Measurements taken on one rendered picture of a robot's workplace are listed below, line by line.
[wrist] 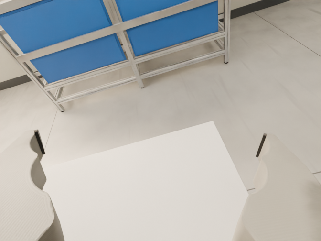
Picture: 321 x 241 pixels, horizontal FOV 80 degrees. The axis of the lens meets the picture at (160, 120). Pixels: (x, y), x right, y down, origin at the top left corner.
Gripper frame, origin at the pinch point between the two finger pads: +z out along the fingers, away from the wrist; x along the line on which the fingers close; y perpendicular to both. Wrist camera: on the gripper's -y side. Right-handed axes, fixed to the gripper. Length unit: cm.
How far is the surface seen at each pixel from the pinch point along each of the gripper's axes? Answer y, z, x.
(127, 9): -3, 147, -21
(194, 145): 22.5, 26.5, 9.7
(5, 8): -2, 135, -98
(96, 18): 3, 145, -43
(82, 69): 42, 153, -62
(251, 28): 12, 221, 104
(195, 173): 24.8, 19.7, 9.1
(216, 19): 1, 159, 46
